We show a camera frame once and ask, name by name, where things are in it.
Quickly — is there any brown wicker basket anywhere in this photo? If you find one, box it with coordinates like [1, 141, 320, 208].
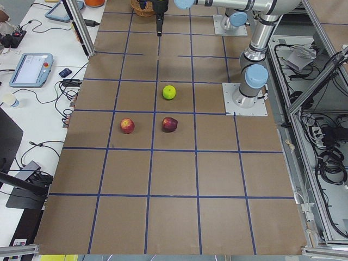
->
[130, 0, 155, 17]

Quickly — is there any near blue teach pendant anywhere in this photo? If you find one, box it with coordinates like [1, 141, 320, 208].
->
[9, 53, 54, 88]

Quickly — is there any orange cylinder container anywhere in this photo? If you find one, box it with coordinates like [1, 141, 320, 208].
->
[84, 0, 105, 8]

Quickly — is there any red yellow apple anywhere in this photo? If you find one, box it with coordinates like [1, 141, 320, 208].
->
[120, 118, 135, 134]

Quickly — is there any dark red apple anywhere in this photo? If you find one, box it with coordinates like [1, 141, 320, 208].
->
[162, 117, 178, 133]

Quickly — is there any small dark blue device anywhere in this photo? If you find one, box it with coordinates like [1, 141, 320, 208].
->
[59, 68, 72, 78]

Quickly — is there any black monitor stand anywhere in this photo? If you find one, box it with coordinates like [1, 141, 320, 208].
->
[1, 110, 53, 209]

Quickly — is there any white paper cup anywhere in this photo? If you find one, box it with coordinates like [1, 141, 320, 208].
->
[2, 93, 20, 108]

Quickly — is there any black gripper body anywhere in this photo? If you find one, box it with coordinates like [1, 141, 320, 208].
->
[152, 0, 169, 14]

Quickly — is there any blue teach pendant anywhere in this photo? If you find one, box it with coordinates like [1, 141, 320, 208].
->
[45, 1, 85, 22]
[9, 53, 54, 88]

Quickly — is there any black power adapter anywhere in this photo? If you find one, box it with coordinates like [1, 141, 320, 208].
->
[84, 19, 100, 27]

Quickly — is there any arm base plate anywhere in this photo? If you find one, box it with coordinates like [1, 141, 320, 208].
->
[213, 15, 247, 37]
[222, 83, 268, 116]

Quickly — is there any far blue teach pendant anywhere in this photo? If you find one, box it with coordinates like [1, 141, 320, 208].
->
[45, 1, 85, 22]

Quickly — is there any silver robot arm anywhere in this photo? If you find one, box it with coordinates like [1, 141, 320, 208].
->
[175, 0, 300, 109]
[145, 1, 248, 37]

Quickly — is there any aluminium frame post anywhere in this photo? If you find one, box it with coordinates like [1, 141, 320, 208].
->
[62, 0, 95, 57]

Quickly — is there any green apple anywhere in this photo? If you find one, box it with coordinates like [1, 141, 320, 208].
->
[162, 85, 176, 100]

